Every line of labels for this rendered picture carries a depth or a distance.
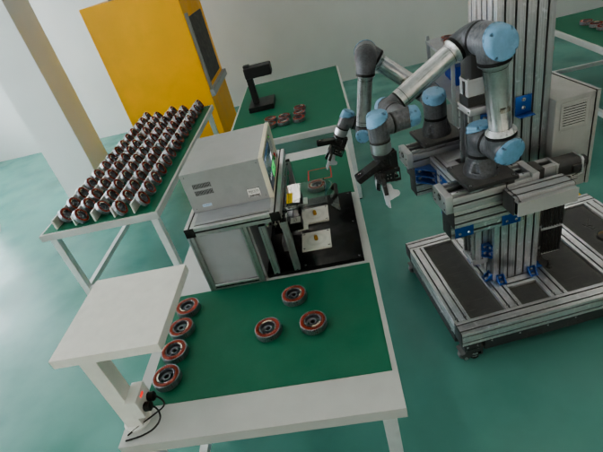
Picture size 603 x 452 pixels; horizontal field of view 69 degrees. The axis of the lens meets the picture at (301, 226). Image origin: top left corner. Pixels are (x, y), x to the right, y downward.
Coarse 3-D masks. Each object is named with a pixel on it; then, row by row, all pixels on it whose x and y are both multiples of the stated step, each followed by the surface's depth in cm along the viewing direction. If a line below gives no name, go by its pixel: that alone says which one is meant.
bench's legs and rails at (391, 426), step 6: (384, 420) 151; (390, 420) 151; (396, 420) 151; (384, 426) 153; (390, 426) 153; (396, 426) 153; (390, 432) 155; (396, 432) 155; (390, 438) 157; (396, 438) 157; (210, 444) 211; (390, 444) 159; (396, 444) 159; (162, 450) 167; (204, 450) 206; (210, 450) 209; (390, 450) 162; (396, 450) 162; (402, 450) 162
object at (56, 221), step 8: (160, 120) 458; (144, 136) 448; (160, 136) 412; (168, 144) 388; (112, 152) 408; (136, 152) 391; (104, 160) 393; (144, 160) 370; (112, 168) 374; (104, 176) 359; (144, 192) 326; (80, 200) 346; (104, 200) 325; (120, 200) 319; (80, 208) 319; (136, 208) 309; (56, 216) 314; (72, 216) 308; (96, 216) 311; (56, 224) 313
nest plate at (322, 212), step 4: (312, 208) 250; (316, 208) 249; (320, 208) 248; (324, 208) 247; (304, 212) 249; (308, 212) 248; (316, 212) 246; (320, 212) 245; (324, 212) 244; (304, 216) 245; (308, 216) 244; (312, 216) 243; (316, 216) 242; (320, 216) 241; (324, 216) 240; (328, 216) 241; (304, 220) 242; (308, 220) 241; (312, 220) 240; (316, 220) 239; (320, 220) 238; (324, 220) 238; (328, 220) 238
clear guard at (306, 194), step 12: (312, 180) 217; (324, 180) 214; (288, 192) 212; (300, 192) 210; (312, 192) 207; (324, 192) 204; (288, 204) 202; (300, 204) 200; (312, 204) 197; (336, 204) 201
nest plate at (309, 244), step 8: (312, 232) 230; (320, 232) 228; (328, 232) 227; (304, 240) 226; (312, 240) 224; (320, 240) 222; (328, 240) 221; (304, 248) 220; (312, 248) 218; (320, 248) 218
